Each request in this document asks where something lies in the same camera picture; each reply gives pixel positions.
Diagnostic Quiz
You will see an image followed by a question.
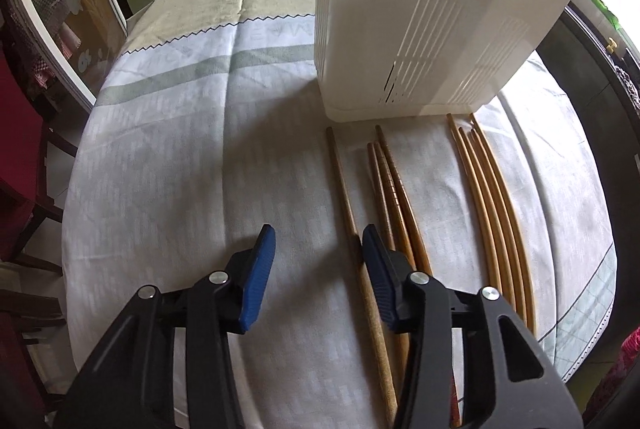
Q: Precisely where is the dark kitchen counter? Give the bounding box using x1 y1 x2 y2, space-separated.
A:
537 4 639 207

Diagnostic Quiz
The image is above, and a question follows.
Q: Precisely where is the glass door cabinet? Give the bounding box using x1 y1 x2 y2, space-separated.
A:
8 0 127 111

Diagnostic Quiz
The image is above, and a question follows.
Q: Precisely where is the white grey patterned tablecloth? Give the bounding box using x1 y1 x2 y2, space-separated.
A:
62 0 617 428

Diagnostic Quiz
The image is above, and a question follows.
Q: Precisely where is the red-ended orange chopstick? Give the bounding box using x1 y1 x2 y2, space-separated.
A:
375 125 433 274

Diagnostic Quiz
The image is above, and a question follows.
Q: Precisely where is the red-ended patterned chopstick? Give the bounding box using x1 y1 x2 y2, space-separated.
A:
374 142 459 428

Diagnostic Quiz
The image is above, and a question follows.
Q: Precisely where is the white plastic utensil holder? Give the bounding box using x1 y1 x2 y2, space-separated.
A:
314 0 570 122

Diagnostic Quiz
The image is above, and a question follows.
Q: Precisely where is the red chair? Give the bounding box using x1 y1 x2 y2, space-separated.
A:
1 60 77 415

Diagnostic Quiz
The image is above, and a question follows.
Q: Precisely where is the thin speckled wooden chopstick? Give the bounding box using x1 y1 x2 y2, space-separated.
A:
326 127 397 428

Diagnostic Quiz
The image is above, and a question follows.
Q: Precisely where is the light bamboo chopstick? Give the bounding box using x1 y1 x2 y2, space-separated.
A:
447 114 502 291
470 114 537 335
458 127 516 305
470 129 524 321

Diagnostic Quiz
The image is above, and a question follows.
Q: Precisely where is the brown wooden chopstick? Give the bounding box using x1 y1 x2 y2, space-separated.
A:
367 142 409 378

